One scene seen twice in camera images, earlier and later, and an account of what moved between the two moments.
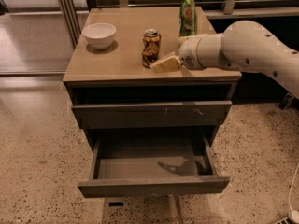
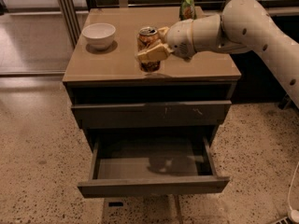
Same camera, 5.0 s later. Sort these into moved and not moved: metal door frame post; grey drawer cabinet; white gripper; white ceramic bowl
Moved: white gripper
Not moved: metal door frame post; white ceramic bowl; grey drawer cabinet
